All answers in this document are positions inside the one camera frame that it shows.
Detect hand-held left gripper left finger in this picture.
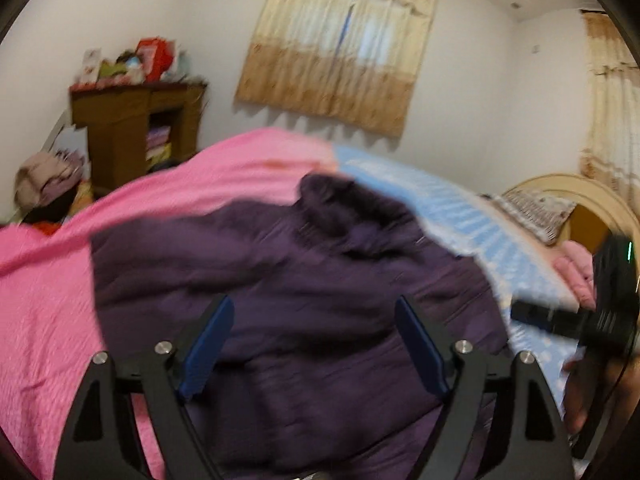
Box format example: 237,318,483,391
52,295,236,480

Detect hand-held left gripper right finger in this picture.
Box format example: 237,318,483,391
394,296,576,480

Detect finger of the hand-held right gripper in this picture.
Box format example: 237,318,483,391
511,300,583,337

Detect purple padded jacket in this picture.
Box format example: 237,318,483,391
90,172,511,480

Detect pile of clothes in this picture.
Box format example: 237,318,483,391
14,150,87,209

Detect person's right hand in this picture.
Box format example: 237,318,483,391
562,345,640,433

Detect folded pink floral blanket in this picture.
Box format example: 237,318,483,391
550,240,598,311

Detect cream and brown headboard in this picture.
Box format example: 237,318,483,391
501,174,638,261

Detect patterned pillow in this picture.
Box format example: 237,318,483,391
492,192,577,246

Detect pink and blue printed bedspread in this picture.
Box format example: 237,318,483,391
0,127,596,480

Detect beige patterned window curtain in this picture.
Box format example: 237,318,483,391
235,0,441,137
579,10,640,211

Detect folded cloths in desk shelf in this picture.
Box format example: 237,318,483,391
146,124,174,161

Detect brown wooden desk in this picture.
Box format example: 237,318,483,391
69,81,208,192

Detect light blue gift bag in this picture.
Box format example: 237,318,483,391
171,52,194,81

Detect green and pink packets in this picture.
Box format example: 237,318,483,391
99,51,147,86

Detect red paper bag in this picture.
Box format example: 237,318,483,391
134,36,177,82

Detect white card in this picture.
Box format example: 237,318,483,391
81,48,104,84

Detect black cable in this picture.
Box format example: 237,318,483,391
612,322,640,391

